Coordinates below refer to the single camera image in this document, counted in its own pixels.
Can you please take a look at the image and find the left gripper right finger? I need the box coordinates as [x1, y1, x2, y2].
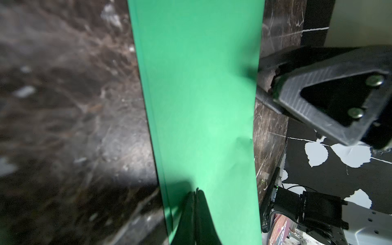
[195, 189, 222, 245]

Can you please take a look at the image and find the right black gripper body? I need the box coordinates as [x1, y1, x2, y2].
[256, 45, 392, 150]

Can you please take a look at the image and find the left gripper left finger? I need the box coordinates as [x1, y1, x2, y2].
[171, 192, 196, 245]

